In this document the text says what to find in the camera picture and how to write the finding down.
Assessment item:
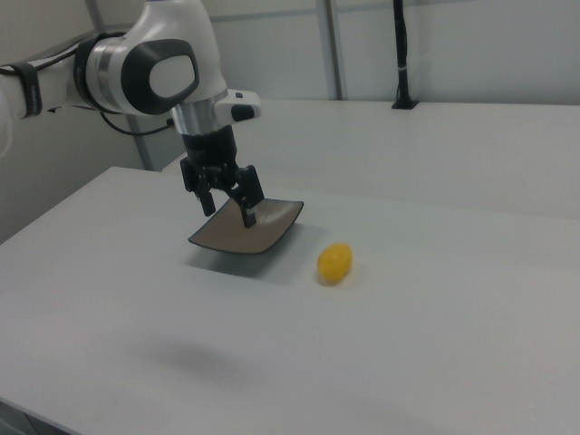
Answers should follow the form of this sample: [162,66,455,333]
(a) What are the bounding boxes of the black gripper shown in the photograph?
[179,126,266,229]

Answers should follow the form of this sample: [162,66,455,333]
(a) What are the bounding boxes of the square brown ceramic plate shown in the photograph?
[188,198,305,257]

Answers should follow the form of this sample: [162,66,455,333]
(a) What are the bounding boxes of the black pole stand with base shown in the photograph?
[391,0,421,111]

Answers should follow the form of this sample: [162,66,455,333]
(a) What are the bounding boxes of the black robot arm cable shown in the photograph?
[0,43,176,137]

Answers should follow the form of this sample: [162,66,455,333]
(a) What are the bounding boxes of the grey partition frame post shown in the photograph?
[322,0,346,102]

